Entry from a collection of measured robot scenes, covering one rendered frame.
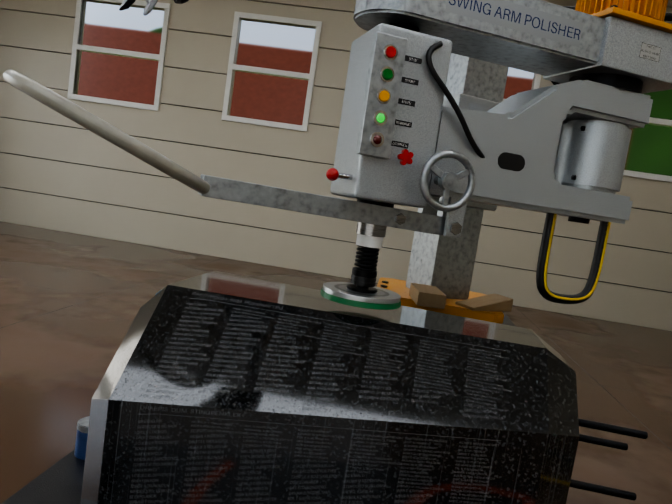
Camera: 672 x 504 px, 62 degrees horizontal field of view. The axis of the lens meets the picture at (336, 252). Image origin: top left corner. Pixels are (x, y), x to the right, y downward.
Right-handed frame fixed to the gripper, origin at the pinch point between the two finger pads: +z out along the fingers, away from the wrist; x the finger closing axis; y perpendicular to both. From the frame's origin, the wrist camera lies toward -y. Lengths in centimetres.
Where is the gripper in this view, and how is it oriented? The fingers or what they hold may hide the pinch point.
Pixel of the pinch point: (133, 15)
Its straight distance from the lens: 165.1
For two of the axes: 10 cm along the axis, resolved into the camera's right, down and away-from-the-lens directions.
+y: -5.6, -3.4, -7.5
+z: -5.0, 8.7, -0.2
